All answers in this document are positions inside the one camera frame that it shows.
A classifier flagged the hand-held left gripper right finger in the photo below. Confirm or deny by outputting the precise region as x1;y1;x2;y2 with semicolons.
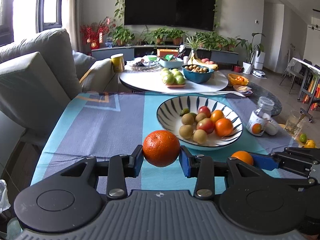
179;146;266;200

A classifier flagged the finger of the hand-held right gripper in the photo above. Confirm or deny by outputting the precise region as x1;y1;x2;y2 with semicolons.
252;153;280;171

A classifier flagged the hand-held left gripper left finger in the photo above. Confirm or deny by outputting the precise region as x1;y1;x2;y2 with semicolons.
61;144;145;201

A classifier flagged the large orange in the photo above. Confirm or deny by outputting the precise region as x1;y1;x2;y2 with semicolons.
142;130;181;168

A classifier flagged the green avocado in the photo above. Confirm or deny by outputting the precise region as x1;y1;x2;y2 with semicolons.
181;113;197;126

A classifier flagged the blue striped white bowl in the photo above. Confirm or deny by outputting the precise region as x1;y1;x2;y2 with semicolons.
157;95;243;151

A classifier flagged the small white cup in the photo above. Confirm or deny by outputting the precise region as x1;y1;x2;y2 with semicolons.
262;119;279;136

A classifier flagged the clear drinking glass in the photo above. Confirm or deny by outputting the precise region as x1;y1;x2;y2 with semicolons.
284;110;307;138

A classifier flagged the glass jar with orange label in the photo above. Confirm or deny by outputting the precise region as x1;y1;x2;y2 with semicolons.
246;96;274;137

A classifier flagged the blue patterned tablecloth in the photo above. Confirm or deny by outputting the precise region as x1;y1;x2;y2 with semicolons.
30;91;300;196

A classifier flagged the dark round side table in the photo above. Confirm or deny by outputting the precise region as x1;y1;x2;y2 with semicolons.
225;81;283;117

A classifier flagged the small snack plate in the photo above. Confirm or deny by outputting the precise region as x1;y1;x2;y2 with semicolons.
233;85;253;97

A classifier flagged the round white coffee table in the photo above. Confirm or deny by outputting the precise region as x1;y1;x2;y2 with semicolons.
118;64;229;95

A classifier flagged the orange basket of tangerines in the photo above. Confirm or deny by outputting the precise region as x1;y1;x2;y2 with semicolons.
228;73;250;87

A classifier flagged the pile of green apples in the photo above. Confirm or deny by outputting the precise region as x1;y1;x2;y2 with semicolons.
160;67;187;86

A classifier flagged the blue bowl of brown fruit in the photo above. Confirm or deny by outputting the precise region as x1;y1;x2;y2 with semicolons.
182;64;215;84

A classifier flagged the dining table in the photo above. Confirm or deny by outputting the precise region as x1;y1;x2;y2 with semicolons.
287;57;320;105

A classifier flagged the glass snack platter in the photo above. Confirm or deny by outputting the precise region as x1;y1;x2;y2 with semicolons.
126;57;162;71

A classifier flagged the gold metal can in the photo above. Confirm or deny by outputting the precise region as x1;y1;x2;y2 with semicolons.
111;53;125;73

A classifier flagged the white rectangular tray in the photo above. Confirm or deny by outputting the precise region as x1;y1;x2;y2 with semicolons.
158;55;184;69

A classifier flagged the bunch of bananas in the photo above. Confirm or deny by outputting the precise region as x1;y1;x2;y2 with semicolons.
187;56;218;71

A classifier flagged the grey television console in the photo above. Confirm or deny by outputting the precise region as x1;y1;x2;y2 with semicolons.
91;44;239;65

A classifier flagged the tall plant in white pot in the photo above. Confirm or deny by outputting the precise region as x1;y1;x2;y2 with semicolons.
236;32;266;74

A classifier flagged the orange box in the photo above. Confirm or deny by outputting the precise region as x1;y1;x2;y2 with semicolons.
157;48;179;58

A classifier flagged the small grey pillow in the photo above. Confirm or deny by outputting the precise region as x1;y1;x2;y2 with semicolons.
72;51;97;79

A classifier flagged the vase with green plant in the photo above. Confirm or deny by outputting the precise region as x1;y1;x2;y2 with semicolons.
186;35;208;60

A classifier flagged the potted green plant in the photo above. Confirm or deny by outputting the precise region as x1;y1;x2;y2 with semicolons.
195;31;226;51
150;28;171;45
169;29;187;46
225;37;240;52
110;26;135;47

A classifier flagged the grey sofa cushion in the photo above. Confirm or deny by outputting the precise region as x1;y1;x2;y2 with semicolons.
0;52;72;137

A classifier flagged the red flower decoration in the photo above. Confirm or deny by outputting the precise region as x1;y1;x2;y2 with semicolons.
80;17;112;50

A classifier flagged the clear plastic bag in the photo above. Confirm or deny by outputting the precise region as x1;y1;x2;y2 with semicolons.
0;179;11;212

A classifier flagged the grey sofa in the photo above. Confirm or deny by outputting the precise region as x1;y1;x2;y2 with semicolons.
0;28;84;153

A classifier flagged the hanging green vine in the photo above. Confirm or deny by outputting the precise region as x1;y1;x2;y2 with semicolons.
114;0;133;26
212;0;222;31

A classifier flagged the black television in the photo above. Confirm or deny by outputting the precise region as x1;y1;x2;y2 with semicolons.
124;0;217;31

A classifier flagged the beige curtain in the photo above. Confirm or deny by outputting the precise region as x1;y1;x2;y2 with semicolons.
61;0;83;53

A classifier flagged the dark framed window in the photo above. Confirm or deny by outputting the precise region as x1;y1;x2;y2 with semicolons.
0;0;64;47

